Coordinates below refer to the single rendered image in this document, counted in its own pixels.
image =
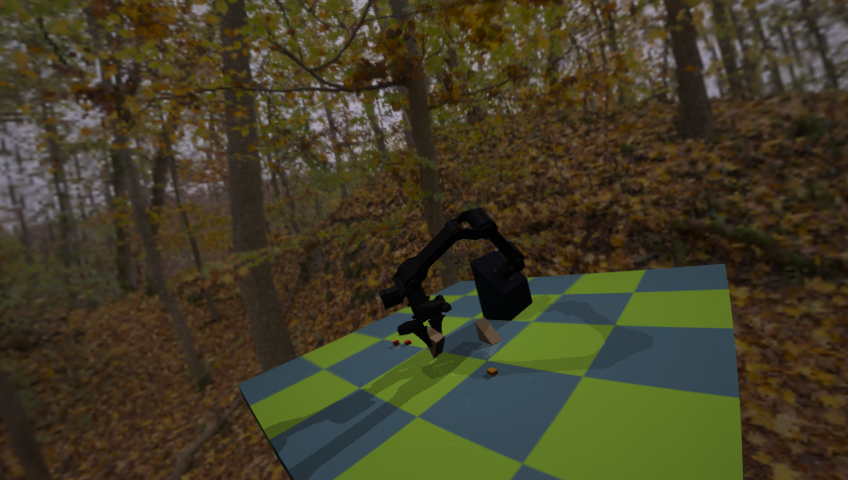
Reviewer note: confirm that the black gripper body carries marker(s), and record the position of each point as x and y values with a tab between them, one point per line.
414	325

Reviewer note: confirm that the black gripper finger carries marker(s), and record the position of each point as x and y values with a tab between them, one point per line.
436	324
424	336

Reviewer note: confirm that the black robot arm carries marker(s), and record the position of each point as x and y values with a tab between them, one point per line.
412	272

